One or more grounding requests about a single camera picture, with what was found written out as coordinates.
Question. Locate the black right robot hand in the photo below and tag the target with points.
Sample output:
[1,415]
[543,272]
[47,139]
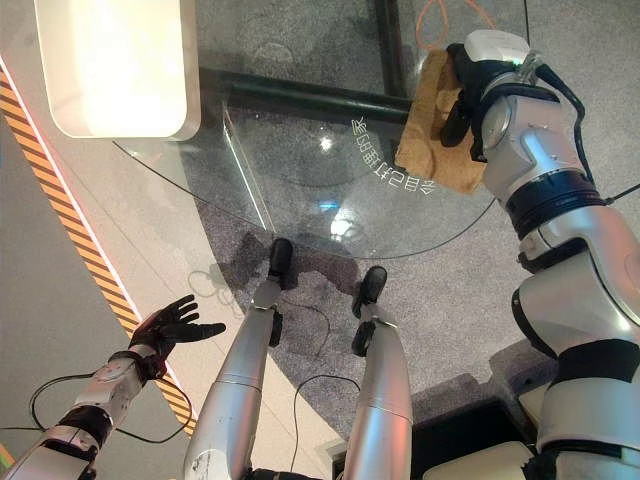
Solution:
[492,47]

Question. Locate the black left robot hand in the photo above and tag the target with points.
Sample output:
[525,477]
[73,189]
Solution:
[165,327]

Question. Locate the tan wiping cloth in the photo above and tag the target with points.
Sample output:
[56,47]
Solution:
[425,135]

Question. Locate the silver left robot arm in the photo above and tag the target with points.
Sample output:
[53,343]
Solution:
[112,385]

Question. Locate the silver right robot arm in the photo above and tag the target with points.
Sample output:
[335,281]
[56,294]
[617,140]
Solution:
[565,250]

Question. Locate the white rounded basket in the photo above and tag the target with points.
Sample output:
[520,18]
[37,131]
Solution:
[115,65]

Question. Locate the silver left robot leg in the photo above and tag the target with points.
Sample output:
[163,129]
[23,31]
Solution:
[240,380]

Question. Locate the silver robot leg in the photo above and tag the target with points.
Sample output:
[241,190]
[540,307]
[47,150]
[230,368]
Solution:
[382,400]
[240,380]

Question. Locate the dark left robot foot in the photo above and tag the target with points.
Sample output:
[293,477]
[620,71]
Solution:
[281,257]

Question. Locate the dark robot foot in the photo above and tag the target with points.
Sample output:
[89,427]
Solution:
[281,257]
[372,287]

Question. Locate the orange black hazard tape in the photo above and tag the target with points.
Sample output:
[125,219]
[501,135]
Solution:
[65,210]

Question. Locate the clear table support panel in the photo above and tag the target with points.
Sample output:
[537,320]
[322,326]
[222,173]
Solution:
[247,170]

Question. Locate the dark right robot foot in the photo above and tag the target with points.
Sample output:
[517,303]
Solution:
[372,287]

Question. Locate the silver right robot leg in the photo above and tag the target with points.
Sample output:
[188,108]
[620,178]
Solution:
[382,400]

